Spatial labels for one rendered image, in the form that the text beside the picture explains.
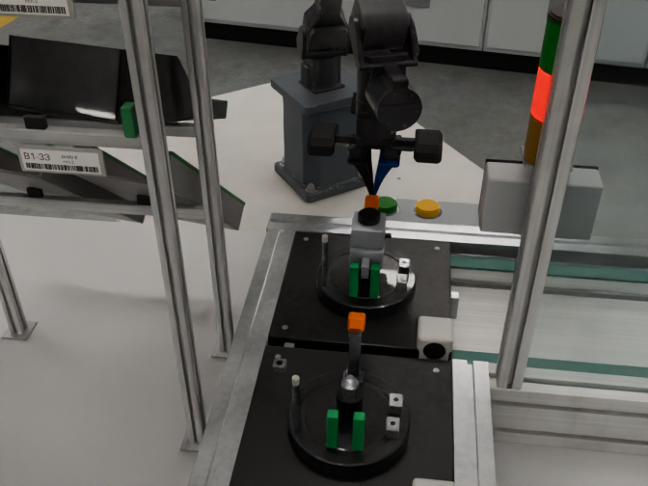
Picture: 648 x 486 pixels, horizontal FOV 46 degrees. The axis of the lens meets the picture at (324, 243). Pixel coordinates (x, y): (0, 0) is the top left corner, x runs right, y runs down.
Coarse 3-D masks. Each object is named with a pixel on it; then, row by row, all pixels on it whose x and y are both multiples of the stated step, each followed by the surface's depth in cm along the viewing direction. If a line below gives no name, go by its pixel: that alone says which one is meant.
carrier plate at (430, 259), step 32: (288, 256) 114; (320, 256) 114; (416, 256) 114; (448, 256) 114; (288, 288) 108; (416, 288) 108; (448, 288) 108; (288, 320) 103; (320, 320) 103; (384, 320) 103; (416, 320) 103; (384, 352) 99; (416, 352) 99
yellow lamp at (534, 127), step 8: (536, 120) 76; (528, 128) 78; (536, 128) 76; (528, 136) 78; (536, 136) 77; (528, 144) 78; (536, 144) 77; (528, 152) 79; (536, 152) 78; (528, 160) 79
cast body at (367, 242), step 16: (368, 208) 102; (352, 224) 101; (368, 224) 100; (384, 224) 101; (352, 240) 101; (368, 240) 100; (384, 240) 103; (352, 256) 102; (368, 256) 101; (368, 272) 101
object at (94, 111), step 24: (24, 48) 78; (48, 48) 77; (72, 48) 76; (96, 48) 76; (24, 72) 78; (48, 72) 77; (72, 72) 77; (96, 72) 76; (120, 72) 75; (168, 72) 85; (24, 96) 79; (48, 96) 78; (72, 96) 77; (96, 96) 76; (120, 96) 76; (168, 96) 86; (96, 120) 77; (120, 120) 77; (168, 120) 87; (192, 120) 93
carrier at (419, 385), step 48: (288, 384) 93; (336, 384) 91; (384, 384) 91; (432, 384) 93; (288, 432) 87; (336, 432) 81; (384, 432) 85; (432, 432) 87; (240, 480) 82; (288, 480) 82; (336, 480) 82; (384, 480) 82; (432, 480) 80
